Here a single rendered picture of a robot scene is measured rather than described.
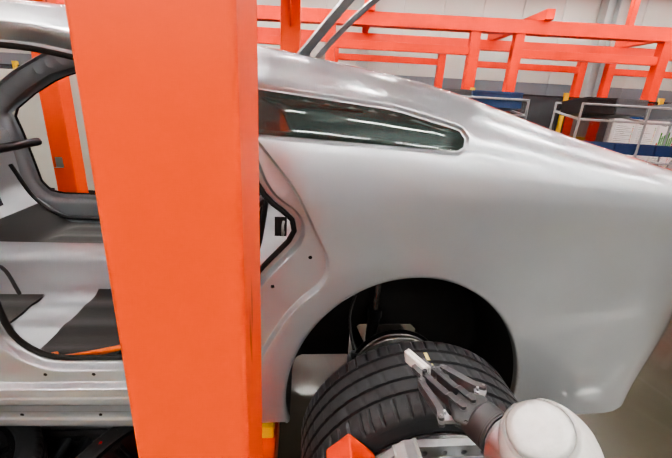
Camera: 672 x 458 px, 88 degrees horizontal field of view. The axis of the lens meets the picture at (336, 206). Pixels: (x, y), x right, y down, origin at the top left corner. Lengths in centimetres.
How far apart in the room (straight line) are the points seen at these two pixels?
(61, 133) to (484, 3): 955
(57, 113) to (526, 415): 366
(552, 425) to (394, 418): 47
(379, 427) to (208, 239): 63
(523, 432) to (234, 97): 49
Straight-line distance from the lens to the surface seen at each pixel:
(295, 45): 315
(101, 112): 44
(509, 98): 488
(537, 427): 51
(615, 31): 818
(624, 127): 673
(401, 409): 92
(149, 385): 58
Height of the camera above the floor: 183
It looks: 18 degrees down
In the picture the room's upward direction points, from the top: 3 degrees clockwise
